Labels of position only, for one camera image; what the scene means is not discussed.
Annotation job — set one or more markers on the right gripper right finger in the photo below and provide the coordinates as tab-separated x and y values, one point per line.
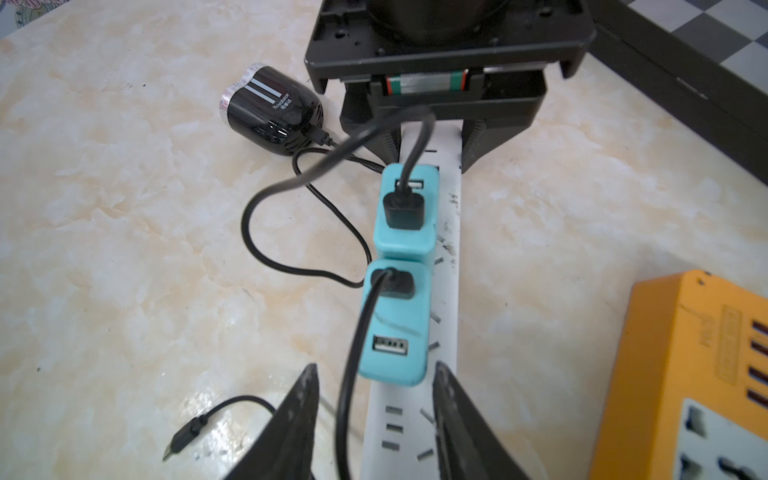
466	446

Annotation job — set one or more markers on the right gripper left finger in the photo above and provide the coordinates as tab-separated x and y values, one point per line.
284	449

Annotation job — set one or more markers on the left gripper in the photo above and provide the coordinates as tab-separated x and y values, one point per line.
480	63

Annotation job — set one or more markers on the teal charger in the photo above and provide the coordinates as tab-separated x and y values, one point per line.
406	222
395	348

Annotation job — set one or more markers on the black electric shaver left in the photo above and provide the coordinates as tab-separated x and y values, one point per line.
274	111

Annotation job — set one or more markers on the white power strip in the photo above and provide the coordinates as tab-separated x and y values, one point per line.
399	440

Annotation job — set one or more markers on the teal charger on white strip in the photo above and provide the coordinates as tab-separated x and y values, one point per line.
406	222

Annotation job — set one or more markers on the orange power strip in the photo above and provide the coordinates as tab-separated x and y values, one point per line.
687	397

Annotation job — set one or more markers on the black white chessboard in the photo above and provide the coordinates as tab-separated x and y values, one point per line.
704	62

